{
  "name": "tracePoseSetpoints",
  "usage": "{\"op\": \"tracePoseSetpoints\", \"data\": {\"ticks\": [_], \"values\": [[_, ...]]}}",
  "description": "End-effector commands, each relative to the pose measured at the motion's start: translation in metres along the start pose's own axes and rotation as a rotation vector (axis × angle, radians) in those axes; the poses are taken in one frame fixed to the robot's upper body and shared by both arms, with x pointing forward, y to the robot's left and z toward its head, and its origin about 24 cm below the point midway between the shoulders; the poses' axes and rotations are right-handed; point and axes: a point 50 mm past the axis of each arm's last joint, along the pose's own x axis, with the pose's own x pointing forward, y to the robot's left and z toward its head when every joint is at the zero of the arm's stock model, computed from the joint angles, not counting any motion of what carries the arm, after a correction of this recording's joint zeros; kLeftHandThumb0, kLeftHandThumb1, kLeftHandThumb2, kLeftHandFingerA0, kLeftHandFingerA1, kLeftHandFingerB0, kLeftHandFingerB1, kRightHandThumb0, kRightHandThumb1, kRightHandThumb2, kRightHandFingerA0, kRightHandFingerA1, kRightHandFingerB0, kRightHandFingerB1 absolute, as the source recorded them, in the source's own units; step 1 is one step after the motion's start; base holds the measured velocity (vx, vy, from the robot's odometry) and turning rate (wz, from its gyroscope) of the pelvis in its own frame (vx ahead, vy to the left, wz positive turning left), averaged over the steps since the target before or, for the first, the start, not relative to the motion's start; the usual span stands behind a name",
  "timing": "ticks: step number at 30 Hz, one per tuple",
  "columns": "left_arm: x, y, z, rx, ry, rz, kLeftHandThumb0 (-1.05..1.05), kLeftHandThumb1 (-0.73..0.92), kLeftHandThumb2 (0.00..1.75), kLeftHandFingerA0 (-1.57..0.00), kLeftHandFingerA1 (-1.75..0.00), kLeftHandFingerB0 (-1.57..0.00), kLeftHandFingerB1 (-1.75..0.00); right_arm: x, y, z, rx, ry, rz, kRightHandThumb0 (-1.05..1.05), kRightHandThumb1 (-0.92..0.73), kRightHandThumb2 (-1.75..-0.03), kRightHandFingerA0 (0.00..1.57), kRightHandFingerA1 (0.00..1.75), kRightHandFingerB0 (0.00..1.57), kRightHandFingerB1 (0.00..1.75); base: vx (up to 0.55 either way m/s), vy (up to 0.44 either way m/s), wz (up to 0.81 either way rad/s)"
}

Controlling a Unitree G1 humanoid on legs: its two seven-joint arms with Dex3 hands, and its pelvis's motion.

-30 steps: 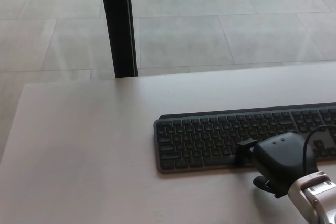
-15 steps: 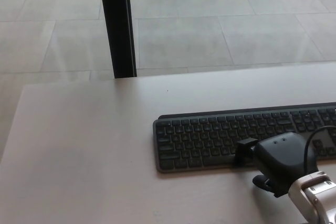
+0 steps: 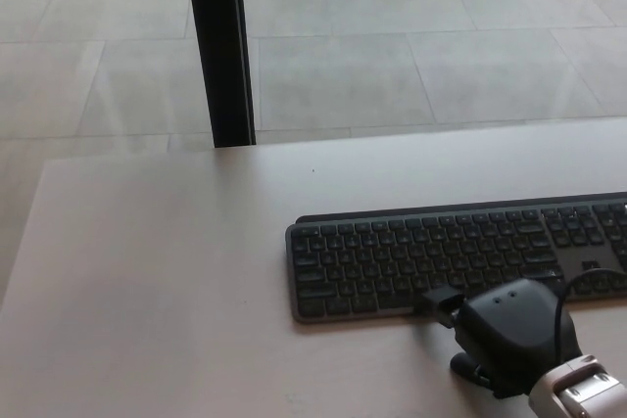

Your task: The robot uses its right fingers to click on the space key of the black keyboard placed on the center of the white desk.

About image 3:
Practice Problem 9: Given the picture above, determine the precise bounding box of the black wireless keyboard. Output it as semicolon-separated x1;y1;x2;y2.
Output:
284;192;627;325

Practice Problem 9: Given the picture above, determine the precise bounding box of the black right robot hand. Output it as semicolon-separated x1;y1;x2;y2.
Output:
413;278;584;399

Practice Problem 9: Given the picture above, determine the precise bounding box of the black metal post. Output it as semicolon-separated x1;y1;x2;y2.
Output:
183;0;257;149

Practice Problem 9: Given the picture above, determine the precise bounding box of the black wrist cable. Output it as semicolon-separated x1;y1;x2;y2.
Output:
552;268;627;341

